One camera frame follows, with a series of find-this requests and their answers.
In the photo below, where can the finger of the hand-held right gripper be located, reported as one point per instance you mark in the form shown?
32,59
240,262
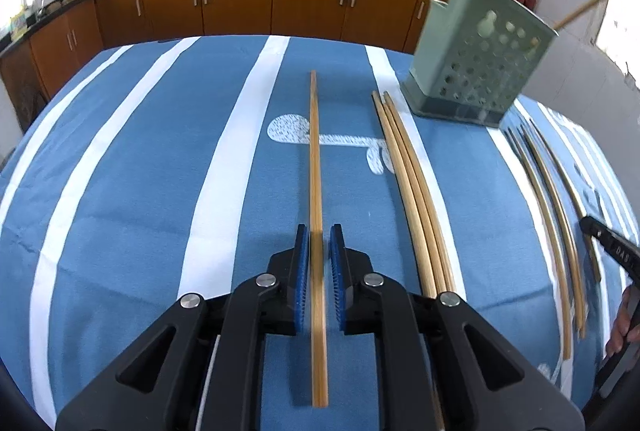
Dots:
615,246

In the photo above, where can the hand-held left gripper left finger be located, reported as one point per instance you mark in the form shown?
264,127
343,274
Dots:
301,271

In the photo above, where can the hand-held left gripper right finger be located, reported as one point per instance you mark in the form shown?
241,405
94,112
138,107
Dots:
336,271

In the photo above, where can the green perforated utensil holder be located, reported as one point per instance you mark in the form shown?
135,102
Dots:
480,61

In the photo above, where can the person's right hand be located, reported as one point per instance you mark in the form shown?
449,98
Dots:
625,321

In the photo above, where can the blue white striped tablecloth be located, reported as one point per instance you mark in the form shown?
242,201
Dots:
150,211

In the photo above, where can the bright window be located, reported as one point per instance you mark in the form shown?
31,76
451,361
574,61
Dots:
620,36

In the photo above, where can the yellow box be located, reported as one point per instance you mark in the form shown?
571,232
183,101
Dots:
19,25

